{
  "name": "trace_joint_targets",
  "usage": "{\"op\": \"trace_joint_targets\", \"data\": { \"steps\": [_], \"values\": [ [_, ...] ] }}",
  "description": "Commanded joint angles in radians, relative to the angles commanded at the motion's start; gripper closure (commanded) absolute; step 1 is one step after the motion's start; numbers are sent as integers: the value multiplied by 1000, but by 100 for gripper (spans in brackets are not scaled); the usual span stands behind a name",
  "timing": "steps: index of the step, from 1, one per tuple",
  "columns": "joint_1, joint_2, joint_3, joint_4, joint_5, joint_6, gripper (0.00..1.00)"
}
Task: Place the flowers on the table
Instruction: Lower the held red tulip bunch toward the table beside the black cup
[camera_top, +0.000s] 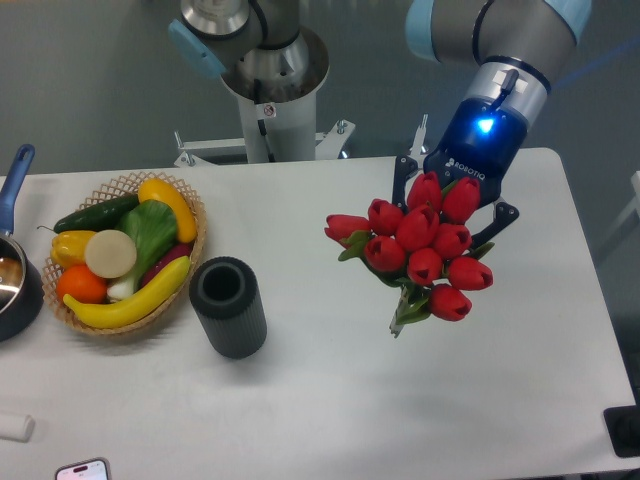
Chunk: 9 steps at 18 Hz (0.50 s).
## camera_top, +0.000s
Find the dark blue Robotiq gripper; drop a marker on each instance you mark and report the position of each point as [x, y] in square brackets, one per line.
[479, 143]

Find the red tulip bouquet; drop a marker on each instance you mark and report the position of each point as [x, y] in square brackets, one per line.
[423, 248]

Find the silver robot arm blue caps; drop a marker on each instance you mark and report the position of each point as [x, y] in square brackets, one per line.
[519, 47]

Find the black ribbed cylindrical vase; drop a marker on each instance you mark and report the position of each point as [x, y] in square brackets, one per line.
[225, 296]

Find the purple eggplant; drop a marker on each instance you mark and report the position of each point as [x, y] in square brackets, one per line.
[173, 253]

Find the black device at table edge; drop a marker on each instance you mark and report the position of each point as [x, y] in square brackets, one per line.
[623, 427]

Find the yellow squash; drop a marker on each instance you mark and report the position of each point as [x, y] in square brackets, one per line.
[164, 192]

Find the green bok choy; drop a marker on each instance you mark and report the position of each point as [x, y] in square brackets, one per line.
[152, 226]

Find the green cucumber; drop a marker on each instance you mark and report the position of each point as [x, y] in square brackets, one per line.
[96, 217]

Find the beige round disc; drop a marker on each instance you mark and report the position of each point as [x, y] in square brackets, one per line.
[110, 254]

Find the orange fruit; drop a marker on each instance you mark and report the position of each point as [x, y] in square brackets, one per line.
[82, 284]

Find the yellow banana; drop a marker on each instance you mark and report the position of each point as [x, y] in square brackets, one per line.
[136, 307]

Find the yellow bell pepper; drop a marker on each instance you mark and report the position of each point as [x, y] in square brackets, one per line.
[68, 248]

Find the smartphone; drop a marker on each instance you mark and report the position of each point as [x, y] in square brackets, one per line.
[92, 469]

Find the white cylindrical object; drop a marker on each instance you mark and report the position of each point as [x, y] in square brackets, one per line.
[16, 427]

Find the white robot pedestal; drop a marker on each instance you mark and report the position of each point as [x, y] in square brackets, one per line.
[276, 96]

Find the metal base frame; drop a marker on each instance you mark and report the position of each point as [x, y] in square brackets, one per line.
[215, 147]

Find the dark saucepan blue handle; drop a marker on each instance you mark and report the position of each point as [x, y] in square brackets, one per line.
[21, 286]

